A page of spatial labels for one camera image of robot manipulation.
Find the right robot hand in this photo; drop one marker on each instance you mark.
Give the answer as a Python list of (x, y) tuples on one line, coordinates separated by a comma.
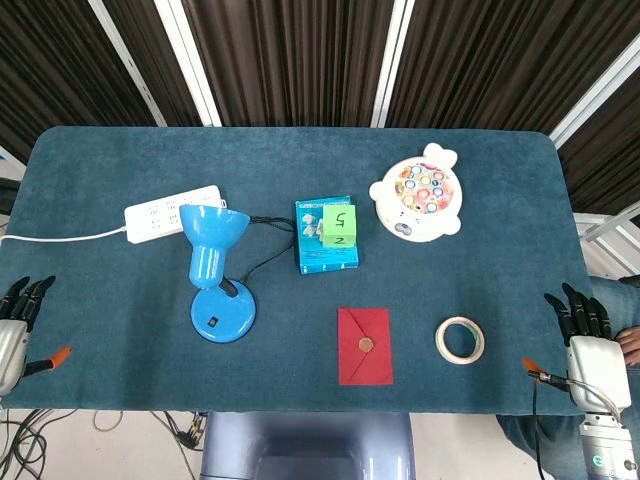
[(595, 357)]

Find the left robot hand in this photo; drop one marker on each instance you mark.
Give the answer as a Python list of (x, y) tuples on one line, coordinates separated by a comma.
[(12, 340)]

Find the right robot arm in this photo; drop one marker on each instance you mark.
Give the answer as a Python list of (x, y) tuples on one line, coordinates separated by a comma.
[(607, 447)]

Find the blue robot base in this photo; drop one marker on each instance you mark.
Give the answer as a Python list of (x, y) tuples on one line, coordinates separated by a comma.
[(307, 445)]

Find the blue desk lamp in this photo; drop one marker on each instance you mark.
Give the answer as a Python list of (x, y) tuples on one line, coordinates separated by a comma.
[(216, 272)]

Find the person in jeans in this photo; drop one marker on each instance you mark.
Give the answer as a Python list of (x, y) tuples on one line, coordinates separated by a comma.
[(545, 440)]

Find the masking tape roll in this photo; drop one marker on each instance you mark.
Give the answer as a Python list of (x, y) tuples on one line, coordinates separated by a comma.
[(459, 340)]

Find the white power strip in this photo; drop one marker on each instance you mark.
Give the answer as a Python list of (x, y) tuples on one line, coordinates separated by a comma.
[(172, 212)]

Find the red envelope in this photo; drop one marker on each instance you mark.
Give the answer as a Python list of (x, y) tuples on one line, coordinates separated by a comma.
[(365, 346)]

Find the white fishing game toy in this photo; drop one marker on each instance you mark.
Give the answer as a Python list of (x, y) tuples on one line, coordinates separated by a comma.
[(417, 195)]

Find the green numbered cube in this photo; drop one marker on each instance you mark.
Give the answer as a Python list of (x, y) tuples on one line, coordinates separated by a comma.
[(340, 226)]

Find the blue cardboard box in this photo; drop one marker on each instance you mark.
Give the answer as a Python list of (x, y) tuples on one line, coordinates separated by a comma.
[(327, 245)]

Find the blue table cloth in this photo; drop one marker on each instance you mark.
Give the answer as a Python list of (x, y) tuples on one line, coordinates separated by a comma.
[(300, 280)]

